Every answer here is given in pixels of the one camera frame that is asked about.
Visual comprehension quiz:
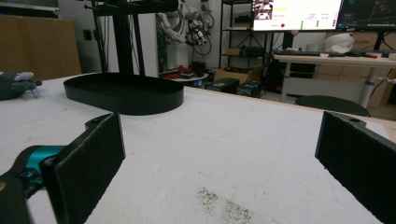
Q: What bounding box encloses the round white side table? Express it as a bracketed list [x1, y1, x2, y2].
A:
[166, 73, 209, 88]

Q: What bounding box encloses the white cap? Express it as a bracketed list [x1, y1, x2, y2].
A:
[322, 32, 356, 54]

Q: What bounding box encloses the black round stool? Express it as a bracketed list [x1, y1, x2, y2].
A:
[294, 94, 372, 118]

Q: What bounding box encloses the open cardboard box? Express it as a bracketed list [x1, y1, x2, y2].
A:
[213, 63, 265, 84]

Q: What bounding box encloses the white desk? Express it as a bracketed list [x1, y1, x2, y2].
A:
[273, 53, 396, 108]

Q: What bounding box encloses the lit computer monitor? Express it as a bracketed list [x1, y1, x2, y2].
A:
[251, 0, 344, 33]

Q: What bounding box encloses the dark computer monitor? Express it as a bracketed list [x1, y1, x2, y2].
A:
[336, 0, 396, 32]

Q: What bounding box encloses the brown cardboard sheet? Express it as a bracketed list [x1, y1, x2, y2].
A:
[0, 14, 82, 81]

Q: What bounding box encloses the black metal shelf rack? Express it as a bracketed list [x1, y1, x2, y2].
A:
[219, 0, 275, 69]

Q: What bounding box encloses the grey plush toy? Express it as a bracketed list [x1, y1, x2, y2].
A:
[0, 71, 43, 101]

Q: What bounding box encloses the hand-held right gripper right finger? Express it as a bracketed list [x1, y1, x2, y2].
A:
[314, 110, 396, 224]

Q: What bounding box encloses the black keyboard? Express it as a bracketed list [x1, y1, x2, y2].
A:
[274, 49, 347, 58]

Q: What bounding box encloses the black metal stand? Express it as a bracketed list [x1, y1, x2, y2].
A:
[83, 0, 180, 77]

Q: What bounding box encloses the black oval tray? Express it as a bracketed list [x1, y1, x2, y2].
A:
[63, 72, 185, 117]

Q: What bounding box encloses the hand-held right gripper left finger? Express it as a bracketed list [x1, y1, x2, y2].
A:
[38, 112, 127, 224]

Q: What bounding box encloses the black equipment case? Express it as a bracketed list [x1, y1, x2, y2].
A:
[204, 77, 241, 94]

